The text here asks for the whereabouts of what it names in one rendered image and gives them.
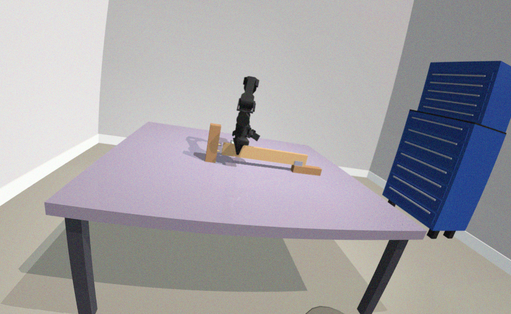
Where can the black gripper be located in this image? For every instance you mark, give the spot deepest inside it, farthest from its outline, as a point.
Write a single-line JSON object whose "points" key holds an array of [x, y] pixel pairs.
{"points": [[240, 138]]}

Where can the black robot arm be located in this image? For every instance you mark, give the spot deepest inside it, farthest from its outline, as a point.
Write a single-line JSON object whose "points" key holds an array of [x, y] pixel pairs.
{"points": [[246, 103]]}

